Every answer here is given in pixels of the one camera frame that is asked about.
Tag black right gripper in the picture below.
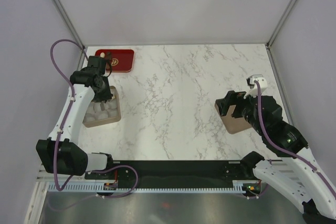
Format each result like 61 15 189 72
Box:
215 88 266 135

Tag metal tongs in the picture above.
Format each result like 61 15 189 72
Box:
100 102 105 111

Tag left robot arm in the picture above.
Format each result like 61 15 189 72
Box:
36 56 115 179

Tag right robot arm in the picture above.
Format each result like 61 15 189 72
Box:
215 91 335 223

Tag gold chocolate box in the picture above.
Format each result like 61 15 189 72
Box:
83 86 121 128

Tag red chocolate tray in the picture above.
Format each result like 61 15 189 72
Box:
94 49 135 73

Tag gold box lid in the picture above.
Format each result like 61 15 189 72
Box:
215 99 251 134

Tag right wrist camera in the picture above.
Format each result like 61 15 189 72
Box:
244 74 268 99

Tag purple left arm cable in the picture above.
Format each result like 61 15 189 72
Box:
48 39 139 212

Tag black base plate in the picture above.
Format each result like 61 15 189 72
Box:
85 160 257 188

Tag white cable duct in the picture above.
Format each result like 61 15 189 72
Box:
61 182 246 194

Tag left aluminium frame post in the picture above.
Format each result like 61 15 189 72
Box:
51 0 85 48

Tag aluminium frame post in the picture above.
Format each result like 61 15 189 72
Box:
265 0 314 49
51 0 85 48

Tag right aluminium frame post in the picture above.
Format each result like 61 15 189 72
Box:
265 0 314 49

